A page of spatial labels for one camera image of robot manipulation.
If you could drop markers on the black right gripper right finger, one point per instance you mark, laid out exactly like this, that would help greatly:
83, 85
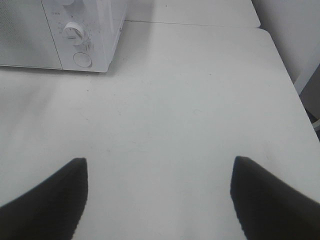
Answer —
269, 209

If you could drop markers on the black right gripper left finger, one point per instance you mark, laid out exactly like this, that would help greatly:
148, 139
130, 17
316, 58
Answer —
52, 209

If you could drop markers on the round white door button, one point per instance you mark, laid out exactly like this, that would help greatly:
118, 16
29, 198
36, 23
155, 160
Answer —
82, 60

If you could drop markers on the white microwave oven body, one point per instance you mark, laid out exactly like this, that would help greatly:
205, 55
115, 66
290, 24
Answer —
102, 21

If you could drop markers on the white microwave door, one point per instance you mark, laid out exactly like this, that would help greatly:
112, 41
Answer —
25, 36

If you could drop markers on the white timer knob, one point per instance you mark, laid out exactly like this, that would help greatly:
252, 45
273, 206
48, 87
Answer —
74, 33

